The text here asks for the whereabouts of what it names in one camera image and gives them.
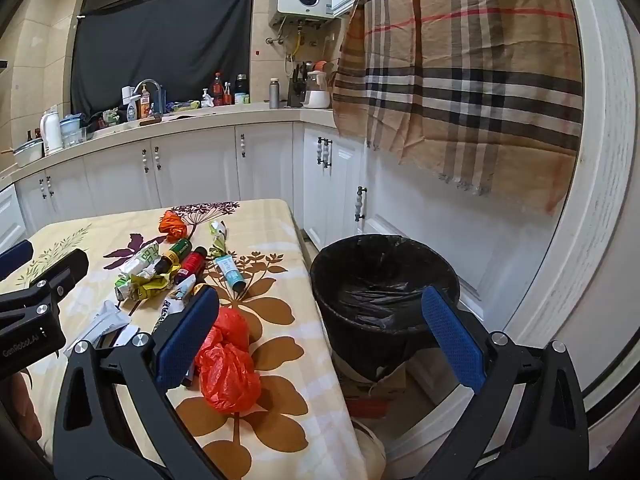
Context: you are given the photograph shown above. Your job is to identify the person's left hand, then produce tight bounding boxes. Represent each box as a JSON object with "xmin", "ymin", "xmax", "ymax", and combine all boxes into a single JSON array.
[{"xmin": 10, "ymin": 371, "xmax": 43, "ymax": 441}]

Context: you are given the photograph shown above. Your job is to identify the white sack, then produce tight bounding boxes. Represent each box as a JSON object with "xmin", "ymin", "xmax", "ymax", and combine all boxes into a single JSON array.
[{"xmin": 352, "ymin": 417, "xmax": 388, "ymax": 480}]

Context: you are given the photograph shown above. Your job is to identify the green and white wrapper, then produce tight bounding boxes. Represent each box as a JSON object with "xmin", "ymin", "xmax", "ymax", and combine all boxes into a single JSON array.
[{"xmin": 207, "ymin": 220, "xmax": 230, "ymax": 261}]

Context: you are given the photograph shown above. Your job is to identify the floral tablecloth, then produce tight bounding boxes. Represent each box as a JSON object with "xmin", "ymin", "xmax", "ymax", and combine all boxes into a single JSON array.
[{"xmin": 0, "ymin": 199, "xmax": 368, "ymax": 480}]

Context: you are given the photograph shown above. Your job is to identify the beige countertop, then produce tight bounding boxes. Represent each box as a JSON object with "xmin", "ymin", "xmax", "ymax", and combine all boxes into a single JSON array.
[{"xmin": 0, "ymin": 101, "xmax": 336, "ymax": 181}]

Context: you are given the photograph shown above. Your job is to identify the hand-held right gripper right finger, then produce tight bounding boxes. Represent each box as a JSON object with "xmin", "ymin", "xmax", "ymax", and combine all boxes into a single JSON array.
[{"xmin": 421, "ymin": 285, "xmax": 591, "ymax": 480}]

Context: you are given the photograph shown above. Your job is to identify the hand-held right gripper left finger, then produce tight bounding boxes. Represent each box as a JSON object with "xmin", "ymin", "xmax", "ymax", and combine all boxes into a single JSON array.
[{"xmin": 52, "ymin": 285, "xmax": 221, "ymax": 480}]

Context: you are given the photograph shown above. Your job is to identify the white and blue tube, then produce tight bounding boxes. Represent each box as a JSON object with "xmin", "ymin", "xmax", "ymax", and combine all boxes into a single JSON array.
[{"xmin": 214, "ymin": 255, "xmax": 247, "ymax": 293}]

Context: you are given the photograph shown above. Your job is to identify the white base cabinets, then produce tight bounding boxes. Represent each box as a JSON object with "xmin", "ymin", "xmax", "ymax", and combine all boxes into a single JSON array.
[{"xmin": 0, "ymin": 122, "xmax": 486, "ymax": 321}]

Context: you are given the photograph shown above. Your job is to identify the orange plastic bag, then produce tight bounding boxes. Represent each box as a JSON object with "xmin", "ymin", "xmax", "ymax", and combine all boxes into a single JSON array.
[{"xmin": 159, "ymin": 210, "xmax": 188, "ymax": 242}]

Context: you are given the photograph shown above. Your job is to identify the chrome faucet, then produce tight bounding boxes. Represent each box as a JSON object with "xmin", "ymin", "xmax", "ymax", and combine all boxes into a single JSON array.
[{"xmin": 135, "ymin": 78, "xmax": 163, "ymax": 113}]

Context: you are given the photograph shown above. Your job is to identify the beige plaid cloth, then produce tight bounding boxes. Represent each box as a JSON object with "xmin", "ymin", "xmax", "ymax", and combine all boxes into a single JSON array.
[{"xmin": 331, "ymin": 0, "xmax": 585, "ymax": 216}]

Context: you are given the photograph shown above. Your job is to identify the white and blue bottle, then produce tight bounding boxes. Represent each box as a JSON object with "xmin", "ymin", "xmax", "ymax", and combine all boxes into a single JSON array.
[{"xmin": 121, "ymin": 86, "xmax": 139, "ymax": 122}]

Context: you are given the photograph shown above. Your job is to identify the red plastic bag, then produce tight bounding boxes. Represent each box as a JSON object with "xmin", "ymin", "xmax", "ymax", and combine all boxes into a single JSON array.
[{"xmin": 195, "ymin": 306, "xmax": 262, "ymax": 414}]

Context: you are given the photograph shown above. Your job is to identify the white door frame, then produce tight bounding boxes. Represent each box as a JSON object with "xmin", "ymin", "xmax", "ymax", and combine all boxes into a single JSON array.
[{"xmin": 500, "ymin": 0, "xmax": 637, "ymax": 431}]

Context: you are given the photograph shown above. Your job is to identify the cardboard box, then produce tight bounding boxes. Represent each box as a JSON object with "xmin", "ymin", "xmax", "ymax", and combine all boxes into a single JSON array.
[{"xmin": 335, "ymin": 355, "xmax": 416, "ymax": 418}]

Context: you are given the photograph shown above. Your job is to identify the white sachet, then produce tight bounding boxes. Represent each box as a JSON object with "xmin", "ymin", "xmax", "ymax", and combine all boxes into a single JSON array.
[{"xmin": 80, "ymin": 300, "xmax": 132, "ymax": 346}]

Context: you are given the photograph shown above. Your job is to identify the yellow wrapper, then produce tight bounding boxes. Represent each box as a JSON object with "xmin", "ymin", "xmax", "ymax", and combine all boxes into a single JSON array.
[{"xmin": 131, "ymin": 271, "xmax": 173, "ymax": 302}]

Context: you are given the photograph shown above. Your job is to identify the small green wrapper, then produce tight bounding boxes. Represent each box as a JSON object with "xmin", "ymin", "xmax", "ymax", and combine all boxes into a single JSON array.
[{"xmin": 114, "ymin": 275, "xmax": 138, "ymax": 303}]

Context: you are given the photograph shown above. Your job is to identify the white blender jug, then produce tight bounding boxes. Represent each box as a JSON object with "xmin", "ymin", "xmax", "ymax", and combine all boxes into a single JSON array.
[{"xmin": 302, "ymin": 71, "xmax": 332, "ymax": 109}]

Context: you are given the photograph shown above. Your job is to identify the black waste bin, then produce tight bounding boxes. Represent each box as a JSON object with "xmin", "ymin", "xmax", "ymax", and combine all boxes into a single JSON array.
[{"xmin": 310, "ymin": 234, "xmax": 461, "ymax": 382}]

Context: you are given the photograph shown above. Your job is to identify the red bottle black cap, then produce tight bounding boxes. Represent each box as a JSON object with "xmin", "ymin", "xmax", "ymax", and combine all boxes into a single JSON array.
[{"xmin": 174, "ymin": 246, "xmax": 208, "ymax": 285}]

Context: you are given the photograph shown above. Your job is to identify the dark green bottle yellow label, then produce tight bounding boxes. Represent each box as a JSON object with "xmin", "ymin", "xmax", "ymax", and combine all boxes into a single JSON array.
[{"xmin": 154, "ymin": 239, "xmax": 193, "ymax": 277}]

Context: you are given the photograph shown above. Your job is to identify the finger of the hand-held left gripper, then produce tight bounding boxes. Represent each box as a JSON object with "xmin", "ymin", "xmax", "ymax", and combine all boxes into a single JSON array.
[
  {"xmin": 0, "ymin": 240, "xmax": 34, "ymax": 281},
  {"xmin": 0, "ymin": 248, "xmax": 90, "ymax": 317}
]

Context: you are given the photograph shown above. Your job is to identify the white tube black print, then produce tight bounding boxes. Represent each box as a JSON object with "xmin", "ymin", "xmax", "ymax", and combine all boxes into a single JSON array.
[{"xmin": 152, "ymin": 277, "xmax": 198, "ymax": 333}]

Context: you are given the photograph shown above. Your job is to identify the black curtain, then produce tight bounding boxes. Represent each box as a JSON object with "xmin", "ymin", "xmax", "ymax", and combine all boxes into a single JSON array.
[{"xmin": 70, "ymin": 0, "xmax": 257, "ymax": 120}]

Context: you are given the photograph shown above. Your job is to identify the white pot with lid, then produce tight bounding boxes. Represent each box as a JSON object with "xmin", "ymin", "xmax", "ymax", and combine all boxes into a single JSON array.
[{"xmin": 12, "ymin": 139, "xmax": 46, "ymax": 168}]

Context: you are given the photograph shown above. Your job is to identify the white kettle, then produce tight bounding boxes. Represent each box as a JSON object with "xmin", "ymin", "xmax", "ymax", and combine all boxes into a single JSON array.
[{"xmin": 40, "ymin": 110, "xmax": 64, "ymax": 153}]

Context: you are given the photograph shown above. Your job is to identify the black knife block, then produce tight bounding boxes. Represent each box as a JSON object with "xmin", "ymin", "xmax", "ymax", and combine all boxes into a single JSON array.
[{"xmin": 287, "ymin": 62, "xmax": 313, "ymax": 108}]

